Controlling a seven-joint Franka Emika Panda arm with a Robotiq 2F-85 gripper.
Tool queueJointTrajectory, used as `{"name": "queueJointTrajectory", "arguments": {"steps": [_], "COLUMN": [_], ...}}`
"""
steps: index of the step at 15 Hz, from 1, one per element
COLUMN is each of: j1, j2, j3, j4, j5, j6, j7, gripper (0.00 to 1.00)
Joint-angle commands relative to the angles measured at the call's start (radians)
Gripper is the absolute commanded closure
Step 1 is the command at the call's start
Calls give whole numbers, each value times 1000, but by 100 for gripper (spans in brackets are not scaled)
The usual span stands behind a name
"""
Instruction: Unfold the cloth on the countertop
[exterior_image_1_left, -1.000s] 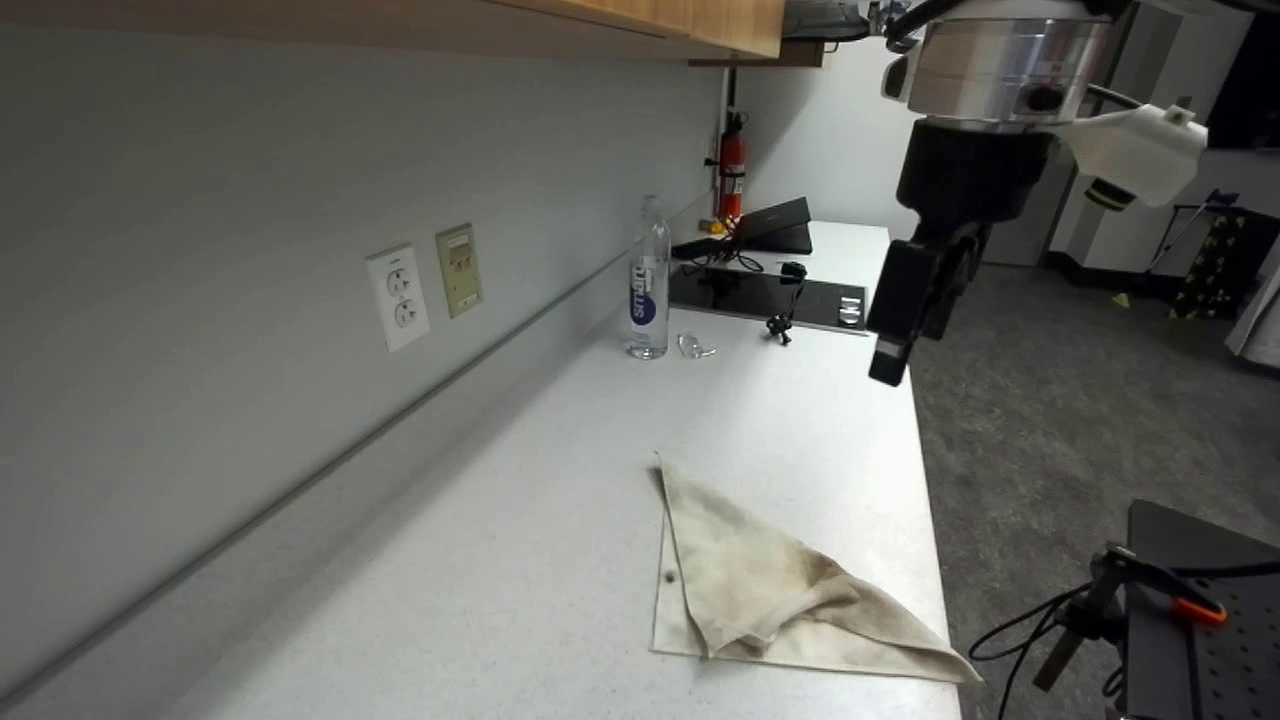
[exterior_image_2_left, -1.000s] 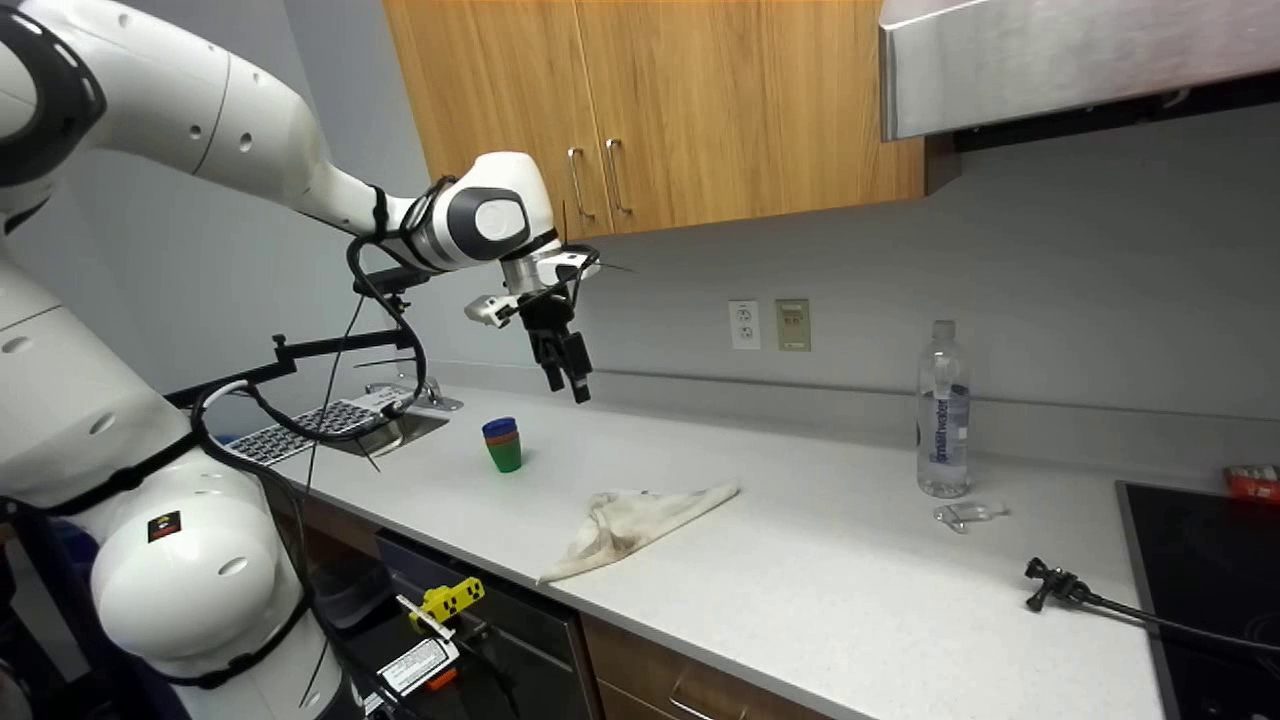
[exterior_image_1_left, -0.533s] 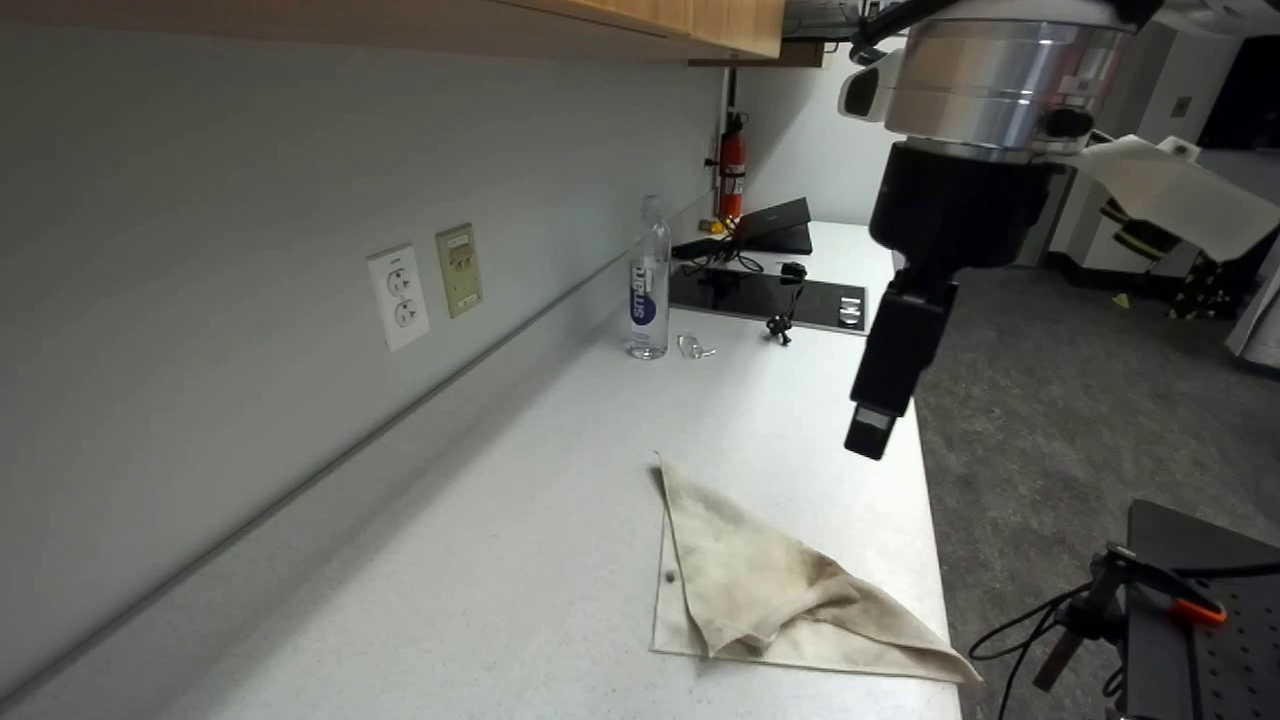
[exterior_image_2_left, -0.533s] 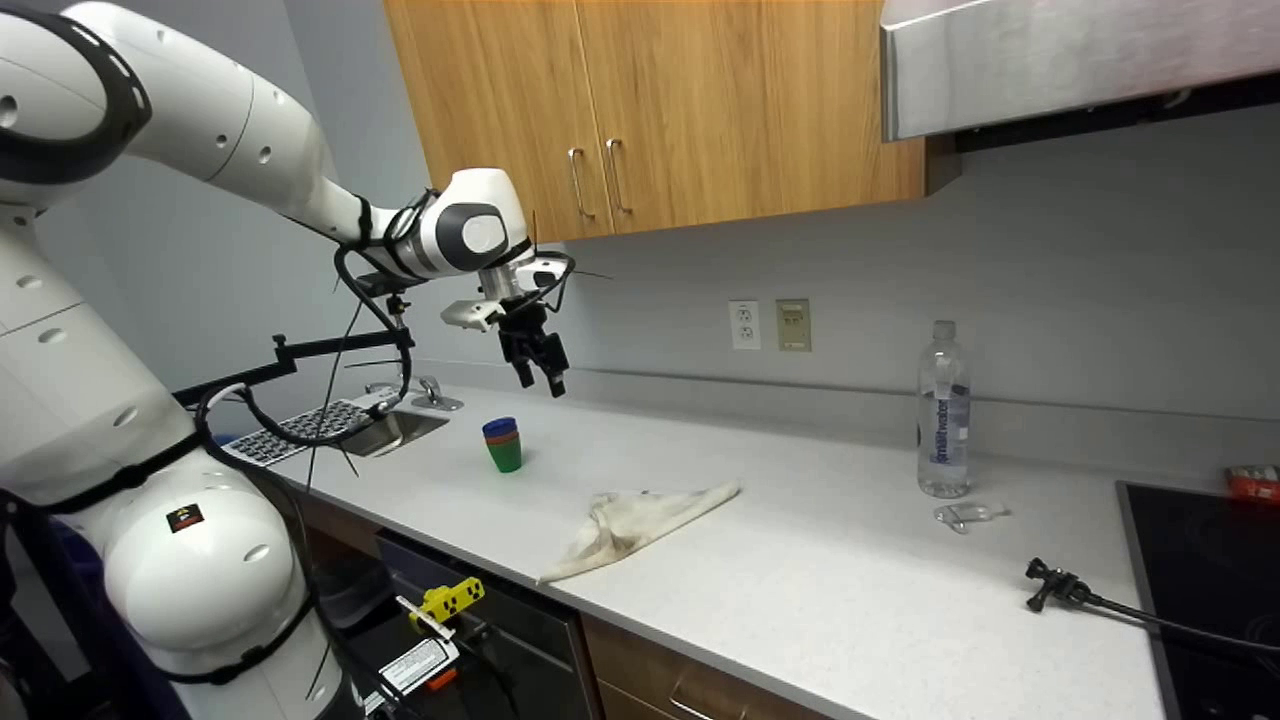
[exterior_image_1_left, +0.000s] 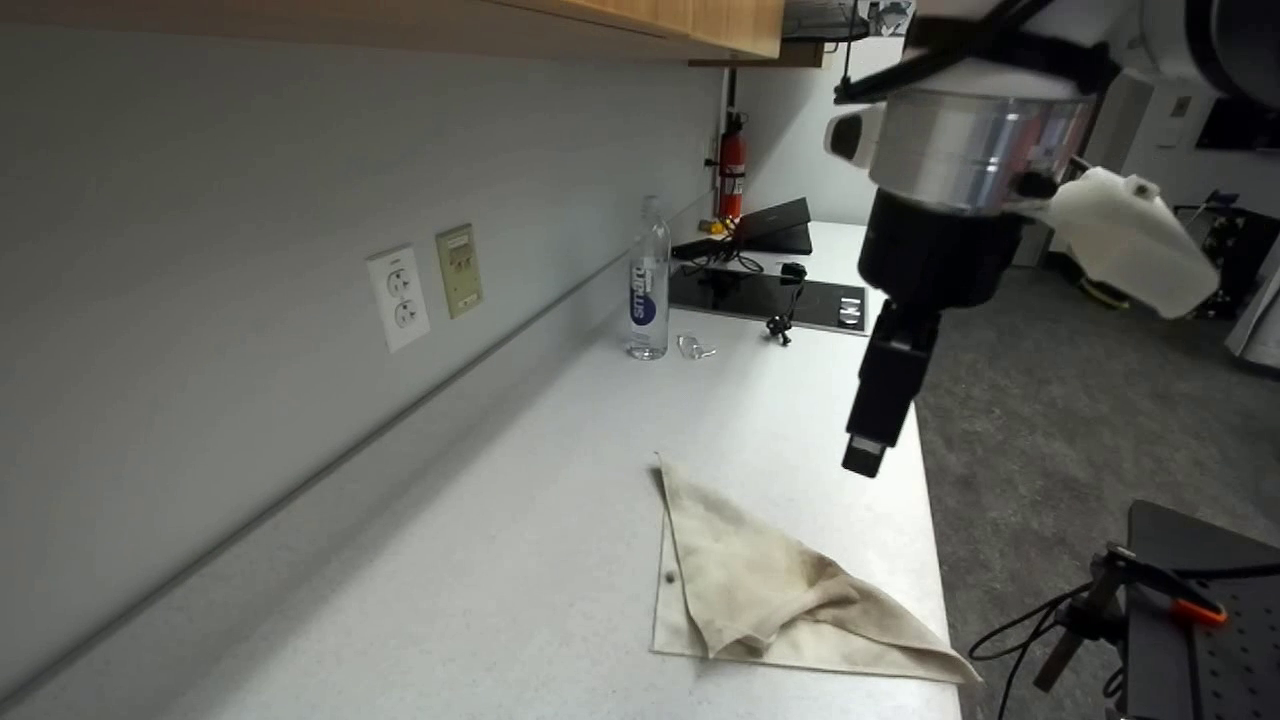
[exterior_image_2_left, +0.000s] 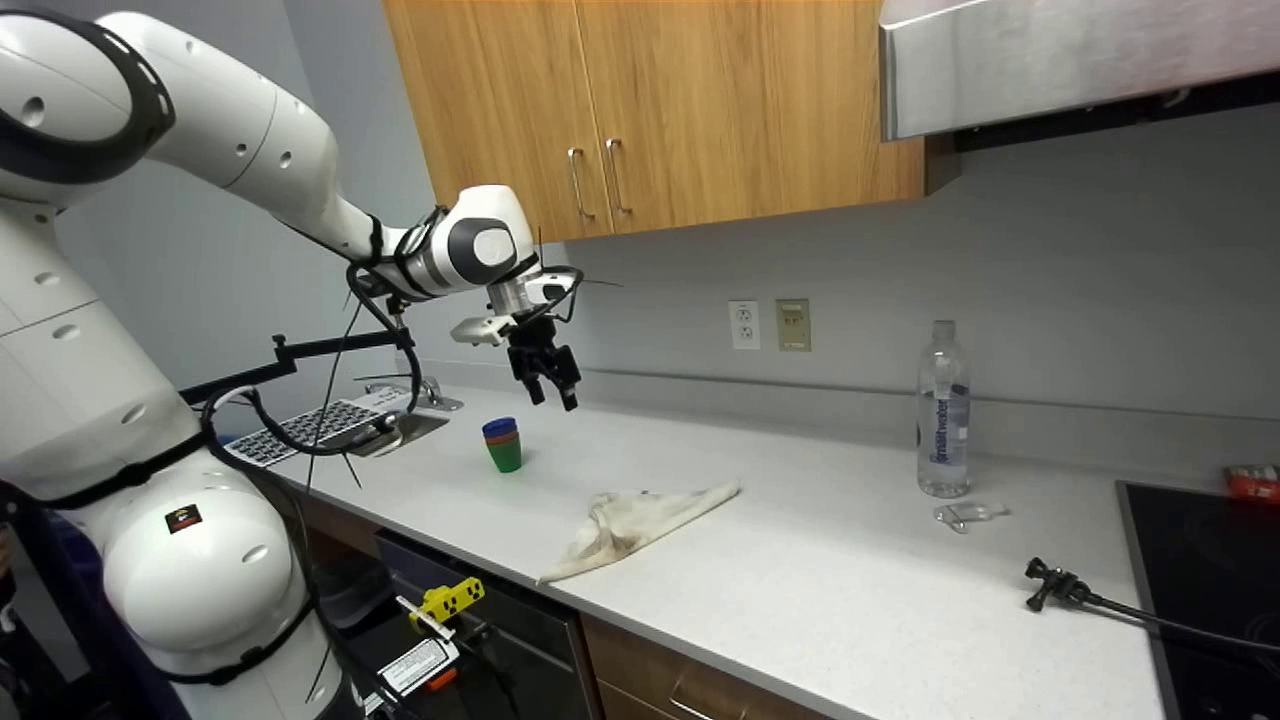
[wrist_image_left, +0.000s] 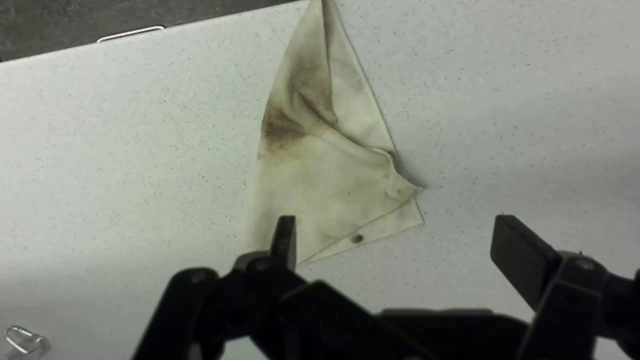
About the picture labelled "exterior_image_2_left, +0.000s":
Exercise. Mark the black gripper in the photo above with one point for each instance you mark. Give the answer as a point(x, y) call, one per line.
point(538, 344)

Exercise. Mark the stained white cloth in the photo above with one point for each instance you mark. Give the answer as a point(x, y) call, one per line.
point(626, 520)

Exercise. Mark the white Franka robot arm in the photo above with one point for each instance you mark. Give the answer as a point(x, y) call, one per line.
point(146, 400)

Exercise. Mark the stacked green blue cups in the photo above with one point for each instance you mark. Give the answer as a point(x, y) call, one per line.
point(503, 446)

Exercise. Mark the yellow black clamp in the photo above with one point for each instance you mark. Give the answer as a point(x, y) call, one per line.
point(455, 600)

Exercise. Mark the silver rectangular device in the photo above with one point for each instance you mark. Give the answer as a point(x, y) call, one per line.
point(419, 666)

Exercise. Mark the clear plastic water bottle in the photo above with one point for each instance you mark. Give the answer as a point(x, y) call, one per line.
point(942, 427)

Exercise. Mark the crumpled clear plastic wrapper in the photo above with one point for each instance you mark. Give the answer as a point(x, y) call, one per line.
point(971, 514)

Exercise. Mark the stainless steel range hood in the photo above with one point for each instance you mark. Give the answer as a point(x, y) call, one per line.
point(1065, 62)

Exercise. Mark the small red box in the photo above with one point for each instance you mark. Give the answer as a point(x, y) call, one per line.
point(1252, 481)

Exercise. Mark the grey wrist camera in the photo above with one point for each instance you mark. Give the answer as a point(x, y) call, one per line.
point(483, 329)

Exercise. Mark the white wall outlet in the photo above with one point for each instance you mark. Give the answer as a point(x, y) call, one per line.
point(746, 326)

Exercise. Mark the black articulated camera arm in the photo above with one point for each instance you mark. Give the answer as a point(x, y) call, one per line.
point(321, 348)

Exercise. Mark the yellowish wall plate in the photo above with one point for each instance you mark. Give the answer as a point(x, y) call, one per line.
point(794, 326)

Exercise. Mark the wooden wall cabinet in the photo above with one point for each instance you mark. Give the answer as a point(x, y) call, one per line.
point(665, 104)

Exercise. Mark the small black camera mount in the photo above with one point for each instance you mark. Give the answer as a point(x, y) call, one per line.
point(1052, 586)

